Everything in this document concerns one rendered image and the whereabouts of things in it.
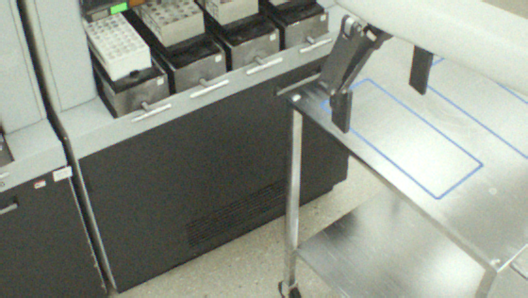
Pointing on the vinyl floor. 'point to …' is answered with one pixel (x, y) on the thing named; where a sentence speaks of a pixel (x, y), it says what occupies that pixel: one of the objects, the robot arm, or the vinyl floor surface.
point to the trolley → (419, 185)
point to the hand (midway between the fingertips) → (381, 101)
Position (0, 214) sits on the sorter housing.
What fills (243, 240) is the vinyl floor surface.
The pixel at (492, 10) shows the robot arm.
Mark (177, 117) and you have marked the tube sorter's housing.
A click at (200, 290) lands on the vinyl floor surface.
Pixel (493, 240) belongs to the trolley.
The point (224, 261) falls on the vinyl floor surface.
